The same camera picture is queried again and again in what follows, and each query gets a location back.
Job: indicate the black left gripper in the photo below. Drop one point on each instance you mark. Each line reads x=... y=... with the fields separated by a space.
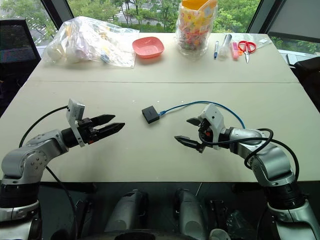
x=87 y=131

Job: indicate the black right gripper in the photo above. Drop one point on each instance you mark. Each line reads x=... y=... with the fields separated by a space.
x=206 y=132

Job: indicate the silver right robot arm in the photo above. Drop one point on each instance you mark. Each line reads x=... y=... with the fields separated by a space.
x=270 y=160

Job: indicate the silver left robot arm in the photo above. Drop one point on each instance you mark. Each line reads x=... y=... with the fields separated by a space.
x=23 y=160

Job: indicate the small black box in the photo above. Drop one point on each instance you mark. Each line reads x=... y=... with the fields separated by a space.
x=150 y=114

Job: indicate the grey rounded shape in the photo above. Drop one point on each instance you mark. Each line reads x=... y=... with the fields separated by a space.
x=127 y=212
x=190 y=215

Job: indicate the clear plastic bag with items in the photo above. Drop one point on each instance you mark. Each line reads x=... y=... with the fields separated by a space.
x=85 y=42

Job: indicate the blue pen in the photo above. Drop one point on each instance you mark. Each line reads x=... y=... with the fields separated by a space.
x=216 y=50

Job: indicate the pink plastic bowl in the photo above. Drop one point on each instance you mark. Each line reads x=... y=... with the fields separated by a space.
x=148 y=48

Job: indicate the pink highlighter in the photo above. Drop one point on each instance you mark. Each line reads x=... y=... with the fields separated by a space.
x=235 y=51

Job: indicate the clear plastic tube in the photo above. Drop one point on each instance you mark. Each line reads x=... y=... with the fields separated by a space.
x=225 y=46

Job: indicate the clear bag of colourful candy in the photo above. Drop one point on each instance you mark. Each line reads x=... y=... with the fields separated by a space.
x=193 y=30

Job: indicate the white cup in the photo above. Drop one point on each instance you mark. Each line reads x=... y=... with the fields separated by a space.
x=218 y=235

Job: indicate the clear flat plastic sleeve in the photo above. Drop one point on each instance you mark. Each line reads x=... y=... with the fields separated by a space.
x=262 y=40

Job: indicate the black mesh office chair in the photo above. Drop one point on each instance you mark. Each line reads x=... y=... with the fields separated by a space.
x=15 y=50

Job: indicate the dark chair back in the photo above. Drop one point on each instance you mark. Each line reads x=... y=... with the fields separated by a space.
x=308 y=75

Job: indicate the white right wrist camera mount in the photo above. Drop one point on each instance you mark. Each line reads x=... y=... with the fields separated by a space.
x=215 y=118

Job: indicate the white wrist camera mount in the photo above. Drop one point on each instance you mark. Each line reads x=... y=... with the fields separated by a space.
x=215 y=118
x=75 y=110

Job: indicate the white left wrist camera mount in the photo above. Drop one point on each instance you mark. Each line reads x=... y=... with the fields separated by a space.
x=75 y=110

